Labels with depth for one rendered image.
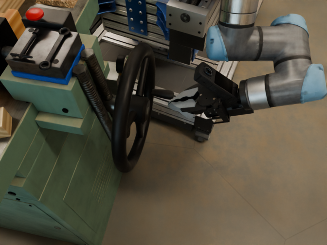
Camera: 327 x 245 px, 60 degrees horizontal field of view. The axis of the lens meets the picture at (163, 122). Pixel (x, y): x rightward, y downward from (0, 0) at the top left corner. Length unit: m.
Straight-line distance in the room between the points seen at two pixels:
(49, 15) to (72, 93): 0.15
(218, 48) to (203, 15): 0.33
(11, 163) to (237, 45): 0.49
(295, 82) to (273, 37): 0.11
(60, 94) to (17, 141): 0.12
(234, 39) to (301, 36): 0.14
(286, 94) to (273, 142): 1.00
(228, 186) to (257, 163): 0.21
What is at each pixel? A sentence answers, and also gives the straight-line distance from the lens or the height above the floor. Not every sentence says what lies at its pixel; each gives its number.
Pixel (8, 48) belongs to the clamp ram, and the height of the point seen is 0.96.
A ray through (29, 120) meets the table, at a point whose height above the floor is 0.88.
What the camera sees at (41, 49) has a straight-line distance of 0.53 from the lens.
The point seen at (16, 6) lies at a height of 0.91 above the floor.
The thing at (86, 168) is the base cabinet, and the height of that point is 0.51.
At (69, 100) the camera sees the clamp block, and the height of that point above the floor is 0.93.
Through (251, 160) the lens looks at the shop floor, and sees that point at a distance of 1.53.
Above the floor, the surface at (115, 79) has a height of 0.62.
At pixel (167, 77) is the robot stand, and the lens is 1.49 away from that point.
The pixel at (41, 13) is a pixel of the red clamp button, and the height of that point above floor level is 1.02.
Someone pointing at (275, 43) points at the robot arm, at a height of 0.92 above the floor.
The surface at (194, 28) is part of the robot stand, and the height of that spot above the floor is 0.71.
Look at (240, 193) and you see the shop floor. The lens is 1.45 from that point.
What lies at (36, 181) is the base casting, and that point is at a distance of 0.67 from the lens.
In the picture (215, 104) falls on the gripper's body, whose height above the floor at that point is 0.80.
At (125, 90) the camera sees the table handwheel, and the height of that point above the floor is 0.94.
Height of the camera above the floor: 1.34
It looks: 58 degrees down
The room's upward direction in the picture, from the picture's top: straight up
